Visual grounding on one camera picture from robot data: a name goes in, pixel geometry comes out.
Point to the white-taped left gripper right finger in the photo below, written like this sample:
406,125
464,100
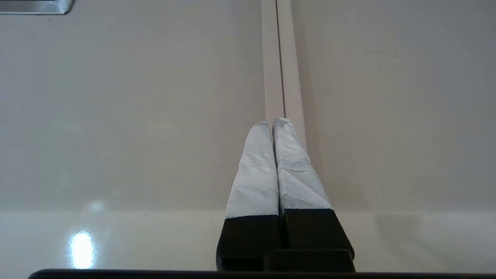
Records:
302,193

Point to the flat steel tray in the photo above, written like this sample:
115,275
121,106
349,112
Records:
35,6

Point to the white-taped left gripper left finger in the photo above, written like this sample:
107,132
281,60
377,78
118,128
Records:
254,186

